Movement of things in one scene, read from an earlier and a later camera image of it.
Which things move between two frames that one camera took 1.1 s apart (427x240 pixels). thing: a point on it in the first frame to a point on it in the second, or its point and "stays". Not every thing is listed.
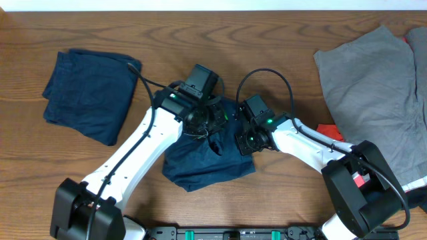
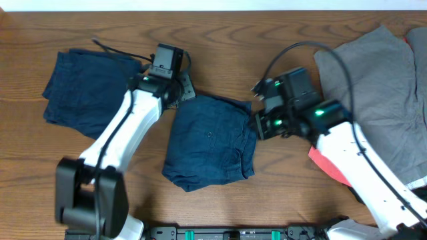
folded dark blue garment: (91, 93) stays
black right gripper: (245, 149) to (263, 129)
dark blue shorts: (195, 163) stays
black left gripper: (207, 126) to (187, 89)
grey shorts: (370, 83) stays
